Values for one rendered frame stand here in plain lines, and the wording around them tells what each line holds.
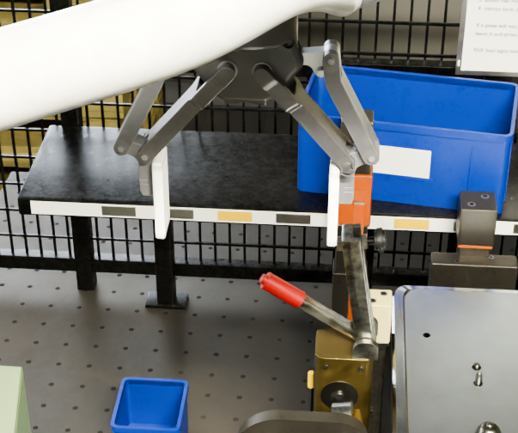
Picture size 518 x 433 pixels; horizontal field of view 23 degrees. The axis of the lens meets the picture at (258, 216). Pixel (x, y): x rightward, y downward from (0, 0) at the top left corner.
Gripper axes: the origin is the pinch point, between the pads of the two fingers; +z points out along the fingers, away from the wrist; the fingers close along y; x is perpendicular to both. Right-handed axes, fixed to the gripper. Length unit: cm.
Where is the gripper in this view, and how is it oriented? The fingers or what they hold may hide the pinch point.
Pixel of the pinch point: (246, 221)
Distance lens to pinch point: 99.6
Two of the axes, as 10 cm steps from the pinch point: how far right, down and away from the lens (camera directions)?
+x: 0.8, -5.5, 8.3
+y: 10.0, 0.4, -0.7
